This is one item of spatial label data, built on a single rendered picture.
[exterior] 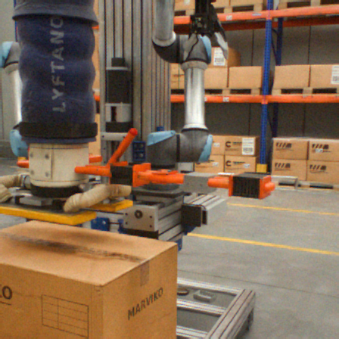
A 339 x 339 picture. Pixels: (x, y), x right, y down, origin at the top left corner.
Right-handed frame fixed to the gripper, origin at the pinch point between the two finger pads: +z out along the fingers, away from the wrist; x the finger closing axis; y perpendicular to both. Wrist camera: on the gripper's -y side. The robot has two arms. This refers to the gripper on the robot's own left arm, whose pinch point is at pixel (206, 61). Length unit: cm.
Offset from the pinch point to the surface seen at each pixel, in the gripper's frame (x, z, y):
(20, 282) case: -29, 62, 60
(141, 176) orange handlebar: -2, 34, 43
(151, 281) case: -1, 65, 39
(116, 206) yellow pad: -15, 45, 34
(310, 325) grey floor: 24, 152, -143
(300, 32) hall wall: -95, -132, -808
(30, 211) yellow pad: -32, 45, 52
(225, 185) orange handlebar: 22, 34, 45
